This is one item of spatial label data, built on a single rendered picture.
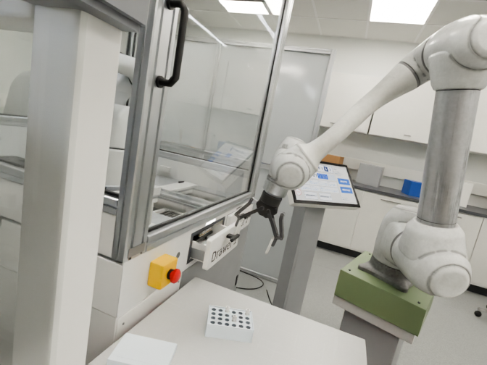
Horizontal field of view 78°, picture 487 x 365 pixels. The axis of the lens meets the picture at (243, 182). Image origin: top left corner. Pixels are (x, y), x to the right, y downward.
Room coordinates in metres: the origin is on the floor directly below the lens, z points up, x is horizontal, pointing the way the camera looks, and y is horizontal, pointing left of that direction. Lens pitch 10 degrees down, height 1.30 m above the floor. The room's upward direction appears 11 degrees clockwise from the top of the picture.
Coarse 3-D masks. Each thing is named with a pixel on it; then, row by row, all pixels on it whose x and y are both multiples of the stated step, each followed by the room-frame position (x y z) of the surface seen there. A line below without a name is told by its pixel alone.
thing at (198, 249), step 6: (216, 228) 1.22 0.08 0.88; (222, 228) 1.21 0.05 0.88; (210, 234) 1.22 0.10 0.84; (204, 240) 1.16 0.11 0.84; (192, 246) 0.98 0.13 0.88; (198, 246) 0.98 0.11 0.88; (204, 246) 0.97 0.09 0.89; (192, 252) 0.98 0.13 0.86; (198, 252) 0.97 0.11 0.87; (204, 252) 0.96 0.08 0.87; (192, 258) 0.98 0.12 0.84; (198, 258) 0.97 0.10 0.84
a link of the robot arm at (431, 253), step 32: (448, 32) 0.82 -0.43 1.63; (480, 32) 0.75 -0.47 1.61; (448, 64) 0.81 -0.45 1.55; (480, 64) 0.76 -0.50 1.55; (448, 96) 0.83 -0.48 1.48; (448, 128) 0.83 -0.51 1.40; (448, 160) 0.83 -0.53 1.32; (448, 192) 0.83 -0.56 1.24; (416, 224) 0.87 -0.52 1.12; (448, 224) 0.83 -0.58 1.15; (416, 256) 0.83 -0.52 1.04; (448, 256) 0.78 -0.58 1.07; (448, 288) 0.77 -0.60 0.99
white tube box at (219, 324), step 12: (216, 312) 0.76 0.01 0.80; (240, 312) 0.79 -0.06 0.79; (216, 324) 0.70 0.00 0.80; (228, 324) 0.72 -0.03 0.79; (240, 324) 0.73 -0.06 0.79; (252, 324) 0.73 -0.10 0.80; (204, 336) 0.70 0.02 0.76; (216, 336) 0.70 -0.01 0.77; (228, 336) 0.71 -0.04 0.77; (240, 336) 0.71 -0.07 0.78; (252, 336) 0.71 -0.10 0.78
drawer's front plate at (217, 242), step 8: (232, 224) 1.15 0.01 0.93; (224, 232) 1.04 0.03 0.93; (232, 232) 1.13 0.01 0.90; (208, 240) 0.95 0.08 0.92; (216, 240) 0.98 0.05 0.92; (224, 240) 1.06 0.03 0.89; (208, 248) 0.94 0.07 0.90; (216, 248) 0.99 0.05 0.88; (232, 248) 1.16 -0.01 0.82; (208, 256) 0.94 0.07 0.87; (216, 256) 1.01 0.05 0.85; (208, 264) 0.95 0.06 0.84
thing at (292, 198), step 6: (324, 162) 1.95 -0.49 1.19; (348, 174) 2.00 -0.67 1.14; (288, 192) 1.70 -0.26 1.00; (294, 192) 1.68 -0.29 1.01; (354, 192) 1.93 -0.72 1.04; (288, 198) 1.68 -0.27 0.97; (294, 198) 1.65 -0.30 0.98; (294, 204) 1.66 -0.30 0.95; (300, 204) 1.67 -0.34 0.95; (306, 204) 1.68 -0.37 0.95; (312, 204) 1.70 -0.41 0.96; (318, 204) 1.72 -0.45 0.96; (324, 204) 1.74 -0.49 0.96; (330, 204) 1.76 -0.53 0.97; (336, 204) 1.78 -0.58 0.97; (342, 204) 1.81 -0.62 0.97; (348, 204) 1.83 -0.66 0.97; (354, 204) 1.86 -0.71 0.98
